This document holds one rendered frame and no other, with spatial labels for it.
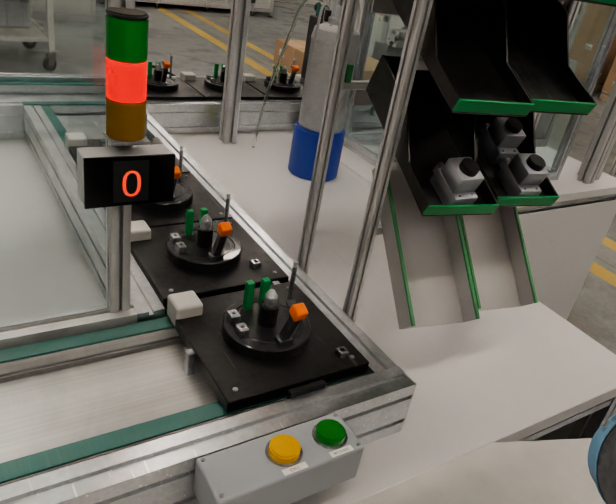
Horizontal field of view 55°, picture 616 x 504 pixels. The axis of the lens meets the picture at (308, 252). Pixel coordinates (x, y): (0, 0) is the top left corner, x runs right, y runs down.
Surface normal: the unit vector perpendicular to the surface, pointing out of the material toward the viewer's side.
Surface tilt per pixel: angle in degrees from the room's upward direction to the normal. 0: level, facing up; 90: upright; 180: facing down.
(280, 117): 90
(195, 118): 90
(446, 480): 0
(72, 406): 0
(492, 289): 45
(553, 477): 0
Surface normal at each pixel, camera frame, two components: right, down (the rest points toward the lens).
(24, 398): 0.16, -0.86
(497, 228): 0.36, -0.25
